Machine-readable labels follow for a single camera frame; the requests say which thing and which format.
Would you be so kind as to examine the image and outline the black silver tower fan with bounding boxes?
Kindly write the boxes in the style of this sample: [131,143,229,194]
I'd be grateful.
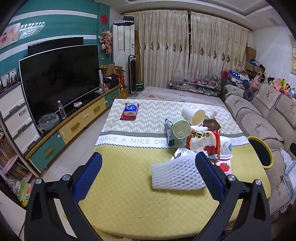
[128,55,139,98]

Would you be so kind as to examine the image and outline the dark patterned packet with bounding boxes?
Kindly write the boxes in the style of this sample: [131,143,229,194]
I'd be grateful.
[165,119,176,146]

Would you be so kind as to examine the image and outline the yellow white printed tablecloth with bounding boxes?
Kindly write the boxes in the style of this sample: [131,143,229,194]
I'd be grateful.
[79,98,271,239]

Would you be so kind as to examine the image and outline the green-rimmed cup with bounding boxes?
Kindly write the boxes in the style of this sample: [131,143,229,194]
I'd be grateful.
[172,117,192,139]

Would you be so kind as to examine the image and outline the child drawing wall picture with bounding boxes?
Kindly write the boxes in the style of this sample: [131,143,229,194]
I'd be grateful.
[0,23,21,49]

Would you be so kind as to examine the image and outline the beige patterned curtain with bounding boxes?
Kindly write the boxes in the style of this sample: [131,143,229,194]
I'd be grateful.
[190,11,249,81]
[134,10,189,87]

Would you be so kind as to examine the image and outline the framed wall picture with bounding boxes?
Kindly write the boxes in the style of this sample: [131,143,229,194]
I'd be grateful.
[289,36,296,76]

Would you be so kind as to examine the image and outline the large black television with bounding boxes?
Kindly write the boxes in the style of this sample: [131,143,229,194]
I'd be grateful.
[19,44,100,135]

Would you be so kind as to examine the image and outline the clear plastic bag bowl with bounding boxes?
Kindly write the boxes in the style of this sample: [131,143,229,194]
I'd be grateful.
[38,113,59,131]

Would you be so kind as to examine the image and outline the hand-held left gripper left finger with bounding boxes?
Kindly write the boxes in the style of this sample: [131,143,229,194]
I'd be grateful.
[24,152,103,241]

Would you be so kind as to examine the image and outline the photo frame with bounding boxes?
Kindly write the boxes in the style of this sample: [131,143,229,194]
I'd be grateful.
[0,68,18,91]

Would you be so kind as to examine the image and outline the large white cup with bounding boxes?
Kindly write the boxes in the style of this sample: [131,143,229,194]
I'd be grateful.
[181,108,206,126]

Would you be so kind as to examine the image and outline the white standing air conditioner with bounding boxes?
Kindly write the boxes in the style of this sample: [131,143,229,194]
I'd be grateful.
[112,21,136,67]

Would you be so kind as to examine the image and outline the beige sofa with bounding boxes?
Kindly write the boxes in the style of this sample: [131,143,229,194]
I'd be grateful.
[223,82,296,223]

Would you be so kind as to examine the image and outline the dark round cushion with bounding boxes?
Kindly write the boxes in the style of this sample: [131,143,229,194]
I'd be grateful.
[244,89,255,102]

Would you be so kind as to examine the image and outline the yellow green television cabinet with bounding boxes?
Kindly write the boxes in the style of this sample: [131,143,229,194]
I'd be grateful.
[24,85,122,173]

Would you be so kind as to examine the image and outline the red white noodle packet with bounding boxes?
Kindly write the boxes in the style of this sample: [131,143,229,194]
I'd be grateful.
[186,129,221,158]

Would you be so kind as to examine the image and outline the small white cup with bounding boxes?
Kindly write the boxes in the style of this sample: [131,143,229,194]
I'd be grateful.
[205,109,218,121]

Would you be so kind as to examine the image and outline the open cardboard boxes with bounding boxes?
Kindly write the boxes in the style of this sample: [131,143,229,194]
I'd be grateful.
[102,63,126,77]

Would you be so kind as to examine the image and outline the white drawer unit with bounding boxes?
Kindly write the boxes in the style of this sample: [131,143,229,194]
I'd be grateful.
[0,81,42,156]

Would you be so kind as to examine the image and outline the white papers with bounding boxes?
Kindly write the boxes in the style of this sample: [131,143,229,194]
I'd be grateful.
[279,148,296,163]

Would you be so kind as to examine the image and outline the brown plastic tray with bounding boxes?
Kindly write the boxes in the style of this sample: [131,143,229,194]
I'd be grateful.
[202,119,221,130]

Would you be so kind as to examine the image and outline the glittery wall decoration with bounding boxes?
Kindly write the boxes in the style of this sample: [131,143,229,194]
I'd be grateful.
[18,21,45,40]

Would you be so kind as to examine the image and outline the blue star-print bag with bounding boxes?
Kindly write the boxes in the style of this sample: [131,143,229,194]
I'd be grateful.
[228,70,250,82]

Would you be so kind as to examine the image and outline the white printed wrapper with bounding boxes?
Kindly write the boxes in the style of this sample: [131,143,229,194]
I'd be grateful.
[171,148,197,160]

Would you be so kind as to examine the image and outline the white blue-print paper cup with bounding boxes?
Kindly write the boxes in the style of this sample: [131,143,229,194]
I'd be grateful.
[218,137,233,160]

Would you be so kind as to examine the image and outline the pile of stuffed toys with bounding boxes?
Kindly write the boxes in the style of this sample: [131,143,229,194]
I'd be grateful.
[248,72,296,100]

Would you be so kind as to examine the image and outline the cluttered low glass table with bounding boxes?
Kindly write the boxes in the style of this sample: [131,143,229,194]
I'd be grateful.
[169,77,222,96]

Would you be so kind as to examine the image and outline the stacked cardboard boxes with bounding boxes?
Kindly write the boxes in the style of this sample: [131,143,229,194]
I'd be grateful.
[245,46,264,72]

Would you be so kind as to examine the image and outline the red flat packet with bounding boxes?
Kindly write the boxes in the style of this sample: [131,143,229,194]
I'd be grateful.
[120,102,139,121]

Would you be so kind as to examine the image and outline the blue clear folder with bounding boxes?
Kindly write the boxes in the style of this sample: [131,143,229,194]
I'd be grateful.
[285,162,296,197]

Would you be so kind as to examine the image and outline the red box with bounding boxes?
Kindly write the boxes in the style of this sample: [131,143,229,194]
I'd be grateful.
[116,74,125,90]

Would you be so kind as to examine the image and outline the blue white tissue pack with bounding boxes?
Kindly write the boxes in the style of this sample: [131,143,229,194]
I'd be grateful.
[122,103,139,117]

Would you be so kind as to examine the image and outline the clear water bottle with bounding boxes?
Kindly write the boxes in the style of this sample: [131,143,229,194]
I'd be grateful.
[57,100,67,119]

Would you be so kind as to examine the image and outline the black yellow-rimmed trash bin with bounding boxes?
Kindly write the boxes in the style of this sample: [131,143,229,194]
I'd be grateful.
[247,136,274,168]

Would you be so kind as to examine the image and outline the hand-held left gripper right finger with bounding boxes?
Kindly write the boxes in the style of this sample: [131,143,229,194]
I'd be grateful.
[195,152,271,241]

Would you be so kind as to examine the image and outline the pink strawberry packet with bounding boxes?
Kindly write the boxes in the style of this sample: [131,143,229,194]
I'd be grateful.
[214,160,233,175]

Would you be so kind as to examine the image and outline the bookshelf with books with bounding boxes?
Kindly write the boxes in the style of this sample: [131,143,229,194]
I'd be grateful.
[0,132,33,207]

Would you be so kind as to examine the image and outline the artificial flower decoration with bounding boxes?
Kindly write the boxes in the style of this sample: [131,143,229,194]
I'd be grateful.
[98,27,114,55]

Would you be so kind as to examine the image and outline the white foam net sleeve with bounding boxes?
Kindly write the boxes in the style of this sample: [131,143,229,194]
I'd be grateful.
[151,152,207,191]

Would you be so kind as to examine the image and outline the small black television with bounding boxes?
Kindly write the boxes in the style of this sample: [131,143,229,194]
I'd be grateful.
[28,37,84,56]

